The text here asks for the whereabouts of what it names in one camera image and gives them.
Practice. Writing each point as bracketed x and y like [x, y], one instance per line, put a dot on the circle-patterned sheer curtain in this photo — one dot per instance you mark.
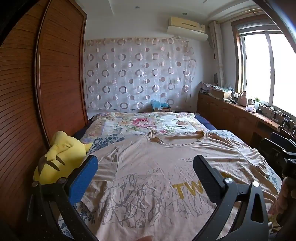
[138, 74]

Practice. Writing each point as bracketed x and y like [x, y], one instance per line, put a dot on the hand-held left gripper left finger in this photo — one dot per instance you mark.
[83, 179]

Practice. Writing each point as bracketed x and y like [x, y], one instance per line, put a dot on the person's right hand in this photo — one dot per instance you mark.
[284, 201]

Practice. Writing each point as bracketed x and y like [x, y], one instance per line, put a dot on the brown wooden wardrobe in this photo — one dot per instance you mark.
[46, 81]

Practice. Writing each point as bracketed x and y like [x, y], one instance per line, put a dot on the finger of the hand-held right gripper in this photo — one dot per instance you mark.
[275, 148]

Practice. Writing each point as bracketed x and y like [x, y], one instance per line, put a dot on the pink pouch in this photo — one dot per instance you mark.
[250, 109]

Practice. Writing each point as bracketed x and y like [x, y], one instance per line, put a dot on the long wooden cabinet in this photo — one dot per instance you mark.
[231, 115]

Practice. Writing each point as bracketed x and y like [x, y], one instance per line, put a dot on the white patterned window curtain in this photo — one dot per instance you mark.
[218, 53]

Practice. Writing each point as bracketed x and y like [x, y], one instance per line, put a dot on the green-capped bottle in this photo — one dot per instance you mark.
[257, 103]

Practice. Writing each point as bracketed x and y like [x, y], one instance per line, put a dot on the window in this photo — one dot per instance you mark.
[266, 69]

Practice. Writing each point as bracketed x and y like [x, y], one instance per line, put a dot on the beige printed t-shirt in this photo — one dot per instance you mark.
[157, 185]

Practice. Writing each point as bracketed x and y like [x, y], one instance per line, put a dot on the yellow cloth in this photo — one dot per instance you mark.
[59, 157]

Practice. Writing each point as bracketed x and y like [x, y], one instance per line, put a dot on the navy blue blanket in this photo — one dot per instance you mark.
[205, 121]

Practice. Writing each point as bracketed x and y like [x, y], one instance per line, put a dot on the cardboard box with clutter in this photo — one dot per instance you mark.
[219, 93]

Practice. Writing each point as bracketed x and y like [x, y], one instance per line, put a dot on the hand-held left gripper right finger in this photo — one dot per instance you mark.
[207, 178]

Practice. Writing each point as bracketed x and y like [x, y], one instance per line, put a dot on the pink floral blanket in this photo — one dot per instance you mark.
[143, 124]

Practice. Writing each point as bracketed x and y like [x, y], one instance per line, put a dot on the small cardboard box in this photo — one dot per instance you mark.
[163, 109]

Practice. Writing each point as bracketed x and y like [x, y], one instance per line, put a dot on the white air conditioner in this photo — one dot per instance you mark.
[187, 29]

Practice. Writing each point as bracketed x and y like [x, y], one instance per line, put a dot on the pile of folded cloths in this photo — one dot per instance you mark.
[205, 88]

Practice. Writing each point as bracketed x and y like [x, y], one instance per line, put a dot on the blue floral bed sheet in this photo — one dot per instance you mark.
[233, 136]

